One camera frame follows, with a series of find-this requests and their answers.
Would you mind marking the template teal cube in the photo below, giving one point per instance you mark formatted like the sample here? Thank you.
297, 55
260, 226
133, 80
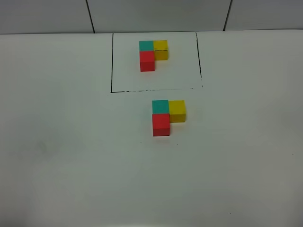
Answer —
146, 46

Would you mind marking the template yellow cube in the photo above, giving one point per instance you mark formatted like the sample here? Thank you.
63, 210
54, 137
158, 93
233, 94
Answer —
161, 50

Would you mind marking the template red cube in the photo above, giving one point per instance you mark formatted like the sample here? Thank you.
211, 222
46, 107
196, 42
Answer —
147, 61

